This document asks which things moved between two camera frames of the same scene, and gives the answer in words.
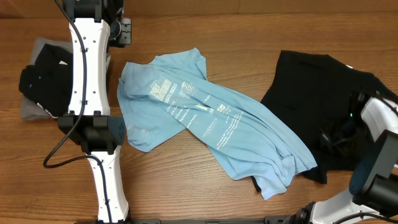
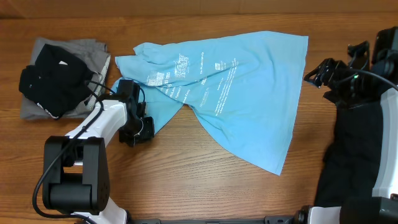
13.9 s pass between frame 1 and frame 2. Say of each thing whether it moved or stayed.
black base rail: stayed
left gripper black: moved
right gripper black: moved
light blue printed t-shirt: moved
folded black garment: stayed
